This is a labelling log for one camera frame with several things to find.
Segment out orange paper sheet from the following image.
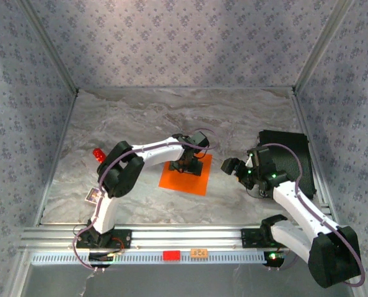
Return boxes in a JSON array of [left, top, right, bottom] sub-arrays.
[[158, 153, 214, 197]]

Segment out black mesh case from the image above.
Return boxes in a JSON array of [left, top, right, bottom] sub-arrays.
[[257, 129, 317, 200]]

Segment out red textured cylinder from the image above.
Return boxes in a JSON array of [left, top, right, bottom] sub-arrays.
[[92, 147, 107, 164]]

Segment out small picture card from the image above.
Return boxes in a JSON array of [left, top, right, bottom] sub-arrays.
[[85, 187, 102, 205]]

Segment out red toy brick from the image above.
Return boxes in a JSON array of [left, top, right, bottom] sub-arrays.
[[162, 250, 182, 262]]

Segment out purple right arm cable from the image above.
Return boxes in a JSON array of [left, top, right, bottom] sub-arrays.
[[263, 142, 366, 287]]

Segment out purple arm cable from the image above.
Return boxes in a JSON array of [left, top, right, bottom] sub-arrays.
[[71, 127, 219, 273], [263, 142, 366, 287]]

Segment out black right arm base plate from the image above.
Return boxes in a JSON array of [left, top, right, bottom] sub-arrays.
[[240, 228, 298, 249]]

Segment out aluminium mounting rail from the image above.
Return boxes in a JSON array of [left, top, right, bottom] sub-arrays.
[[19, 225, 357, 252]]

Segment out aluminium side rail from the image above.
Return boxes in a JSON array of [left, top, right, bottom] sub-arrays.
[[291, 91, 340, 226], [33, 91, 79, 226]]

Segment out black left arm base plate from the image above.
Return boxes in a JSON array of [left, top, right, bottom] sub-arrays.
[[76, 228, 133, 250]]

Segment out grey slotted cable duct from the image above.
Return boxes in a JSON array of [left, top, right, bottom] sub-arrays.
[[31, 251, 292, 265]]

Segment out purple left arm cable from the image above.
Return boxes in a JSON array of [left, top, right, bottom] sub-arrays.
[[71, 127, 219, 273]]

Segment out aluminium corner post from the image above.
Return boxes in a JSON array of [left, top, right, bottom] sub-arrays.
[[292, 0, 357, 94], [18, 0, 80, 93]]

